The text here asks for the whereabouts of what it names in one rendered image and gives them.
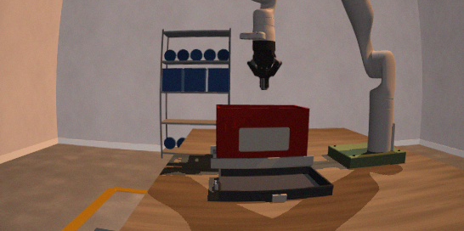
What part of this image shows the red bottle crate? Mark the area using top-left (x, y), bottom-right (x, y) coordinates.
top-left (216, 104), bottom-right (308, 158)

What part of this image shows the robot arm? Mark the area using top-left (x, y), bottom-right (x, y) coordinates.
top-left (240, 0), bottom-right (395, 153)

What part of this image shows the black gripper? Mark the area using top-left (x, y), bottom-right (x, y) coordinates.
top-left (247, 40), bottom-right (282, 90)

